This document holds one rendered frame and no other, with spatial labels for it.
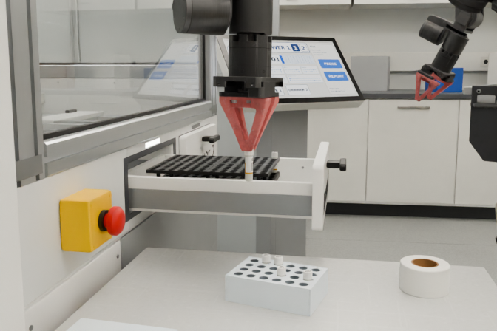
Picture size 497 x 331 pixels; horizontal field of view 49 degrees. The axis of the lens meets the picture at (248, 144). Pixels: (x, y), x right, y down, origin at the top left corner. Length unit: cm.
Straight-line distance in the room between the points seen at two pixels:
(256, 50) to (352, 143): 331
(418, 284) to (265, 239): 133
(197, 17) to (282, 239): 152
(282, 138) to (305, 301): 133
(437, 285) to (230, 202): 35
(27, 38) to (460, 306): 66
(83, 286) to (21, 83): 32
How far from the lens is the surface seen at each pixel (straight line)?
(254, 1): 72
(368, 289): 85
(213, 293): 82
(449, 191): 416
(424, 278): 83
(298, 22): 468
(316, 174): 89
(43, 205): 74
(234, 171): 98
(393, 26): 471
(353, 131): 399
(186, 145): 125
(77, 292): 85
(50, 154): 74
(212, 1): 70
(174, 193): 96
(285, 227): 211
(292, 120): 205
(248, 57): 71
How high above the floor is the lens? 108
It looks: 8 degrees down
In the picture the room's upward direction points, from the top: straight up
